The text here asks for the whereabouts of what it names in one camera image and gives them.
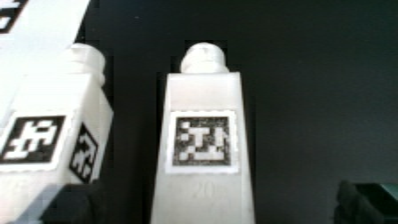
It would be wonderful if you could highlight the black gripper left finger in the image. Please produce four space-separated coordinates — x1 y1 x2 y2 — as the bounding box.
40 182 107 224

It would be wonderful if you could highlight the white table leg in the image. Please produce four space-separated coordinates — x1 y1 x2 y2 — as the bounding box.
0 43 114 224
152 42 257 224

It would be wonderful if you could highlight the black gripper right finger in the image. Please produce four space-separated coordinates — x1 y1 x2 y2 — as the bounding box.
335 181 398 224

